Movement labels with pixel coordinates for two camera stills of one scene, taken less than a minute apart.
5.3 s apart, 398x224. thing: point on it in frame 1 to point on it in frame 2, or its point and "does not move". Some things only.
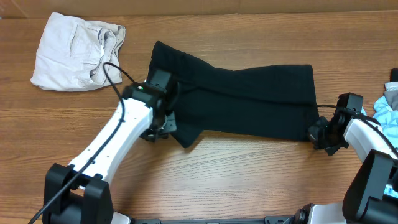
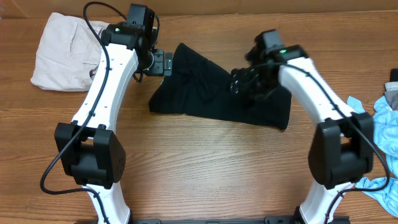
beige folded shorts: [73, 52] does not move
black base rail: [268, 219] does not move
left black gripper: [171, 125] to [161, 66]
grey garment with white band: [391, 94] does not move
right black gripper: [313, 133] to [242, 73]
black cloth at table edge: [393, 74] does not move
